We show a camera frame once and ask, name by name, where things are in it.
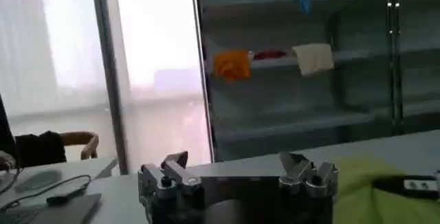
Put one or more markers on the grey window post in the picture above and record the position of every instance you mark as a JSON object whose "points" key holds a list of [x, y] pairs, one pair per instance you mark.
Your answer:
{"points": [[110, 74]]}

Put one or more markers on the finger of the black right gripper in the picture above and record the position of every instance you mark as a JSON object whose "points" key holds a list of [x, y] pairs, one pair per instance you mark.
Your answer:
{"points": [[392, 186]]}

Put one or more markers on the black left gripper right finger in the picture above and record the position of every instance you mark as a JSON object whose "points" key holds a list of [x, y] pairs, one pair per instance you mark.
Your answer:
{"points": [[309, 180]]}

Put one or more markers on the white side desk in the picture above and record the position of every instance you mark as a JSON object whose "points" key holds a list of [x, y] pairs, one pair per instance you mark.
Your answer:
{"points": [[86, 170]]}

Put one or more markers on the wooden chair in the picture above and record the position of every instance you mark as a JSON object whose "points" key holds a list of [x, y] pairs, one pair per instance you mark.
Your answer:
{"points": [[87, 143]]}

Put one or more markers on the green t-shirt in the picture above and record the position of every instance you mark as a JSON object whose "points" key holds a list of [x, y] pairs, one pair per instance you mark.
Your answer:
{"points": [[357, 204]]}

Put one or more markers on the black monitor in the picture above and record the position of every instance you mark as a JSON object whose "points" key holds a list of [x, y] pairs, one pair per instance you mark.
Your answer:
{"points": [[5, 132]]}

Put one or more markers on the grey open laptop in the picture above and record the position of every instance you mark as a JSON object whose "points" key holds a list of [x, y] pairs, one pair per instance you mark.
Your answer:
{"points": [[65, 213]]}

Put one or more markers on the grey metal shelf rack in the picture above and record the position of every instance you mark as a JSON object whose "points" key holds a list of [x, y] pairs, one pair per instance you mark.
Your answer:
{"points": [[275, 108]]}

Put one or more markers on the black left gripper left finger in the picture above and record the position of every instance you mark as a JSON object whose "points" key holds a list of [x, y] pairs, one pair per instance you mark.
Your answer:
{"points": [[178, 174]]}

